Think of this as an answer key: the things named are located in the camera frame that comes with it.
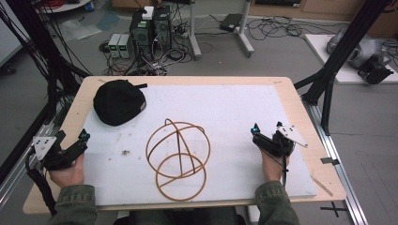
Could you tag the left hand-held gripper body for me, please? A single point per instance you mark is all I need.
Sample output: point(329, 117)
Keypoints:
point(51, 157)

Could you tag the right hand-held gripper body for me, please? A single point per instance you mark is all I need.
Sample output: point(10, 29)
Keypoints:
point(281, 143)

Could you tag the person's left hand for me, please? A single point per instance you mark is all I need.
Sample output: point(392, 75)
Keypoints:
point(69, 175)

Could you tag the person's right hand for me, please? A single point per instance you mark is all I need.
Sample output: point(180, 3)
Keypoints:
point(272, 167)

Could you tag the white foam mat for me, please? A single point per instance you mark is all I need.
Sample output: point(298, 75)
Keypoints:
point(219, 125)

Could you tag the black cap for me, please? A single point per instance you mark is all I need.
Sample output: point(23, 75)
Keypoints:
point(117, 103)

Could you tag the black tape piece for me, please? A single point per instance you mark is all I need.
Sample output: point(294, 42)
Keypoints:
point(329, 161)

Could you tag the thin wooden stick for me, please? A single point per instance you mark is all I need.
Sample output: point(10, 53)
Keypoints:
point(322, 187)

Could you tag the white floor board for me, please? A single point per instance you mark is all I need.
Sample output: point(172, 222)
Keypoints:
point(322, 53)

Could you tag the grey stand leg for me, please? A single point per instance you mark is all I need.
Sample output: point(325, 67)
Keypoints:
point(245, 34)
point(194, 34)

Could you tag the grey power supply unit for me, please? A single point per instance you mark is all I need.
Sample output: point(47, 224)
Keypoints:
point(114, 46)
point(124, 46)

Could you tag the black device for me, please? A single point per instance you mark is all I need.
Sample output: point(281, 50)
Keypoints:
point(374, 72)

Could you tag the clear plastic sheet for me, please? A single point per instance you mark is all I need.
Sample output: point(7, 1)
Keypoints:
point(79, 29)

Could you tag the flat black box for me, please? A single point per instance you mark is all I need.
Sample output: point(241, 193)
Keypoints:
point(231, 22)

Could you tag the black computer tower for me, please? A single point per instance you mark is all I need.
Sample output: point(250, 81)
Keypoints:
point(162, 29)
point(142, 37)

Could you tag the round white table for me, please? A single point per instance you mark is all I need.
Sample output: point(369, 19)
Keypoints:
point(65, 6)

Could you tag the blue tape roll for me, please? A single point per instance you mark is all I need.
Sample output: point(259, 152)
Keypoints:
point(89, 6)

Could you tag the white box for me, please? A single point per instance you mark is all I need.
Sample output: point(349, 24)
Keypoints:
point(148, 12)

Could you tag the aluminium rail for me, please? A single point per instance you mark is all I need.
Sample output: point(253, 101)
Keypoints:
point(18, 175)
point(334, 150)

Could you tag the black metal frame post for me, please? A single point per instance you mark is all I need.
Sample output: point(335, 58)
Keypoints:
point(344, 47)

